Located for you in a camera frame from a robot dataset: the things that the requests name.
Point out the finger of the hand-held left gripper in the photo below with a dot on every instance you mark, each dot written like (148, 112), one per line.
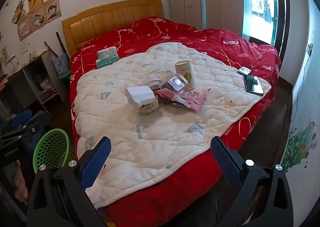
(21, 118)
(37, 121)

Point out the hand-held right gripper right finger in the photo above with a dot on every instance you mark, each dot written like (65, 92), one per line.
(226, 164)

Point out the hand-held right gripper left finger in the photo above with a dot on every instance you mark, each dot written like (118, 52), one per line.
(96, 164)

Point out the green plastic mesh basket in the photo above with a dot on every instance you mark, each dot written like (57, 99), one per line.
(50, 146)

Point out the clear plastic lid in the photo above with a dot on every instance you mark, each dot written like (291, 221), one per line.
(152, 83)

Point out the white paper cup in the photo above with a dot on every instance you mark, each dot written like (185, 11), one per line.
(186, 71)

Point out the person's left hand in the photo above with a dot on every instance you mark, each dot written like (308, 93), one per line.
(20, 184)

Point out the grey shelf desk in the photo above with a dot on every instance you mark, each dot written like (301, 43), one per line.
(32, 71)

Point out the green plastic stool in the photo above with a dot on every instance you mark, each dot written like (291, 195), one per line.
(63, 76)

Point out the white desk lamp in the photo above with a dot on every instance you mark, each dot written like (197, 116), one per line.
(9, 59)

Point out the white quilted mat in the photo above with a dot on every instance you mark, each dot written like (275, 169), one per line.
(150, 129)

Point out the white paper sheet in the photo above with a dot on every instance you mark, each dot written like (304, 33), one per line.
(23, 48)

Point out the black stick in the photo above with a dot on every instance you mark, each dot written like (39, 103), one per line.
(62, 45)

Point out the black smartphone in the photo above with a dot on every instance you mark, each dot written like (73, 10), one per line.
(252, 86)

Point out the teal dotted tissue pack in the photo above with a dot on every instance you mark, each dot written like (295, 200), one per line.
(107, 63)

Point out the small pink packet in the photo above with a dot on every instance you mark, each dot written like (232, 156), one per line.
(166, 93)

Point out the small white device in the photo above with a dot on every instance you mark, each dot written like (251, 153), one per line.
(245, 70)

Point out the clear plastic container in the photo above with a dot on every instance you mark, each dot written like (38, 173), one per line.
(175, 83)

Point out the white teal tissue pack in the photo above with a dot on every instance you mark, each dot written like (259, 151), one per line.
(107, 53)

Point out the wooden bed headboard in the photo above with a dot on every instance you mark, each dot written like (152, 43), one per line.
(112, 16)

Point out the red patterned quilt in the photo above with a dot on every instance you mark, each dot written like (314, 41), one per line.
(200, 34)

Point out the balcony window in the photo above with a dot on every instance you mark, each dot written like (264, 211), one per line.
(260, 16)

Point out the flower wall sticker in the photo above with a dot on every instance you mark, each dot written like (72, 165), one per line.
(298, 146)

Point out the wall socket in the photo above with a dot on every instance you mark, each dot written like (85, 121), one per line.
(309, 48)

